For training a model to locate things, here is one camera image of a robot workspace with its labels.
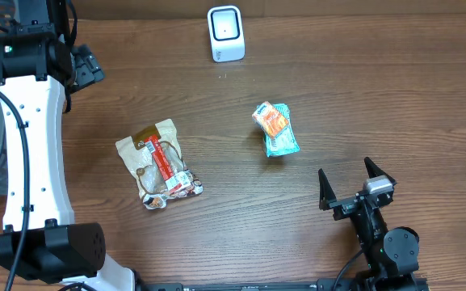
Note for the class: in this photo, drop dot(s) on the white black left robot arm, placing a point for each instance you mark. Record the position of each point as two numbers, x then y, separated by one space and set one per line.
40 68

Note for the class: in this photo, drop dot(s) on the beige red snack bag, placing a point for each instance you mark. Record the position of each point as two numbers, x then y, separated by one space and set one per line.
154 158

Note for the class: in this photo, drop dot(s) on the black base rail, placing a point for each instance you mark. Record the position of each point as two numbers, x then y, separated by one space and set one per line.
319 285

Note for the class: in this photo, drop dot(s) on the teal tissue packet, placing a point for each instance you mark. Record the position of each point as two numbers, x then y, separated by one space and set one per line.
285 143

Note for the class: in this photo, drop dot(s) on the small orange box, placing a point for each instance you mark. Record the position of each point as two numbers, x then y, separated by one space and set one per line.
270 119

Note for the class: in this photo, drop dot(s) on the white barcode scanner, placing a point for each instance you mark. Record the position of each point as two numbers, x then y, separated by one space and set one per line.
226 33

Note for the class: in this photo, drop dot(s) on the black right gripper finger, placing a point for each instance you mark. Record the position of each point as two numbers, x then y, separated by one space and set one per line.
374 171
327 196

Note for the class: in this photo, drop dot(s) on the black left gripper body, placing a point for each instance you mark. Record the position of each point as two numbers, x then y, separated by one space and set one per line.
88 65

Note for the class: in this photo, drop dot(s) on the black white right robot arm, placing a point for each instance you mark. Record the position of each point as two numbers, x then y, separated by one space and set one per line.
387 259

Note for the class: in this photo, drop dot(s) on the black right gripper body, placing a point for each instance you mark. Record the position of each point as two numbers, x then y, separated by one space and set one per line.
354 202

